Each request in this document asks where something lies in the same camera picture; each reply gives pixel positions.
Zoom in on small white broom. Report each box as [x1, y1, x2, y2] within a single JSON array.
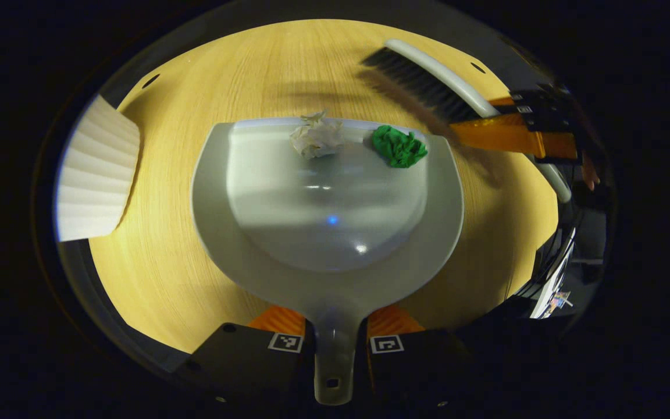
[[361, 39, 573, 204]]

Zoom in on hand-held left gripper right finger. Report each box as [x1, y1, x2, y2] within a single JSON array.
[[364, 304, 487, 408]]

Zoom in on green paper ball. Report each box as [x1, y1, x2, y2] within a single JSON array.
[[371, 125, 429, 169]]

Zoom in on white ribbed cup garbage bin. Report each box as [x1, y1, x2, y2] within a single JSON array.
[[55, 94, 141, 243]]

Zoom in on white plastic dustpan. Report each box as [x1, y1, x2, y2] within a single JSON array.
[[191, 116, 465, 406]]

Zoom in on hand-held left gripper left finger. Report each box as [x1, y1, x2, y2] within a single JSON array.
[[172, 306, 315, 408]]

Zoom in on white paper ball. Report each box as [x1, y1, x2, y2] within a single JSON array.
[[288, 111, 347, 161]]

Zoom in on white printed papers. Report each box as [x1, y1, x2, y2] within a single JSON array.
[[530, 227, 577, 319]]

